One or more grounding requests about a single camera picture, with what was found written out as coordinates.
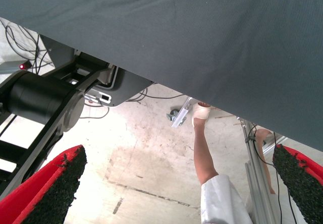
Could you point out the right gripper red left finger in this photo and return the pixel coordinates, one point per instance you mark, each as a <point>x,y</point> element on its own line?
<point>38,198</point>

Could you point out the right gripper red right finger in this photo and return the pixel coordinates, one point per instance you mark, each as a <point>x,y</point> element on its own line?
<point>302,183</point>

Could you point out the grey robot base cover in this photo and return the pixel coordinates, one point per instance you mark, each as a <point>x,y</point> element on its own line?
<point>131,85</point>

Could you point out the person bare leg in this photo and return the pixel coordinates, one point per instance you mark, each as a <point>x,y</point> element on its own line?
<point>204,153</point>
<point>263,135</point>

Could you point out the black robot torso column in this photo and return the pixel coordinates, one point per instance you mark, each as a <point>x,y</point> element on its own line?
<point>38,95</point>

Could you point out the white shoe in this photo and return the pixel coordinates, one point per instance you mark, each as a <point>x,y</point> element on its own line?
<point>200,114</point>

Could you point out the small box with red light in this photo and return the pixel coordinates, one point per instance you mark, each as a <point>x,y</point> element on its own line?
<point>23,66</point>

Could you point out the grey metal beam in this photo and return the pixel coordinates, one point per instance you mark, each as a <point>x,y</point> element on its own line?
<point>7,67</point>

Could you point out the short aluminium profile foot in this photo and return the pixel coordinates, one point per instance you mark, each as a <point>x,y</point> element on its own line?
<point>181,115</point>

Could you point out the grey caster wheel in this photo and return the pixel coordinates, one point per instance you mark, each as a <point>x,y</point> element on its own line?
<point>173,114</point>

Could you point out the dark grey table cloth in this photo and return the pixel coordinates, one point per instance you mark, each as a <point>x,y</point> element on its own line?
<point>176,32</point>

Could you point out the aluminium profile post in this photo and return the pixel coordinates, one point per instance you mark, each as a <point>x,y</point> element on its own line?
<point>255,183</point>

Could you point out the aluminium frame rail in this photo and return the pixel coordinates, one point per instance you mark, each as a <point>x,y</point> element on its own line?
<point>270,147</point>

